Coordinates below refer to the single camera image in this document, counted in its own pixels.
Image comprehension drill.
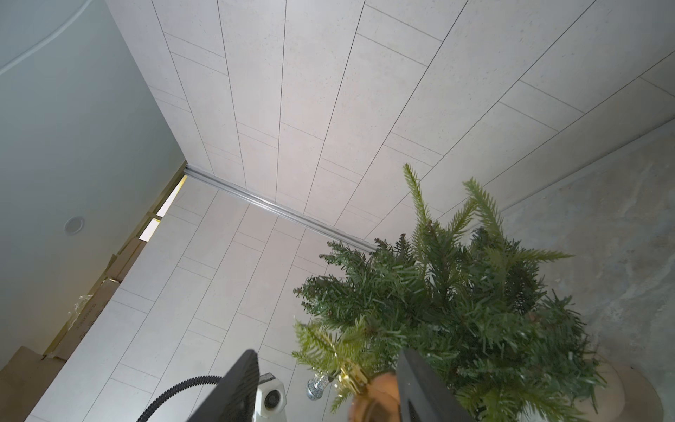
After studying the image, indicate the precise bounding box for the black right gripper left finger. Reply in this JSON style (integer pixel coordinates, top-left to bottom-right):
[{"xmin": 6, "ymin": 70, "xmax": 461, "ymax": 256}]
[{"xmin": 187, "ymin": 349, "xmax": 260, "ymax": 422}]

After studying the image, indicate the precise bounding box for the glittery silver microphone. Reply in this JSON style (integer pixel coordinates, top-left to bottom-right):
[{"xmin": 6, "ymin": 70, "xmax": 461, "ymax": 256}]
[{"xmin": 306, "ymin": 374, "xmax": 332, "ymax": 401}]

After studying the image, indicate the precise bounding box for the small green christmas tree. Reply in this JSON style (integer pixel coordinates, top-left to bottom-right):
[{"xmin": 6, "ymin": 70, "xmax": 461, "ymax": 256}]
[{"xmin": 293, "ymin": 165, "xmax": 603, "ymax": 421}]

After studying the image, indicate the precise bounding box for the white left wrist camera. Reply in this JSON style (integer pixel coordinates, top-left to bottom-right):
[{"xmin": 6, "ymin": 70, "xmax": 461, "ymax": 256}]
[{"xmin": 252, "ymin": 373, "xmax": 288, "ymax": 422}]

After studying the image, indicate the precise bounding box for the copper shiny ball ornament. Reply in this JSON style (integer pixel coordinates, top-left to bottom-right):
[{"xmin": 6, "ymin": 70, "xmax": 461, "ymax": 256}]
[{"xmin": 347, "ymin": 370, "xmax": 402, "ymax": 422}]

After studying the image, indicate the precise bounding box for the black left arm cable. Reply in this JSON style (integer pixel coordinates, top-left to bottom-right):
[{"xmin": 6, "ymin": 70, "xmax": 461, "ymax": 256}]
[{"xmin": 135, "ymin": 375, "xmax": 223, "ymax": 422}]

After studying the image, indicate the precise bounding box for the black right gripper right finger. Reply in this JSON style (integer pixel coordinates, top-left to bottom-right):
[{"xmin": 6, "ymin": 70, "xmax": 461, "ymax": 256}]
[{"xmin": 397, "ymin": 349, "xmax": 472, "ymax": 422}]

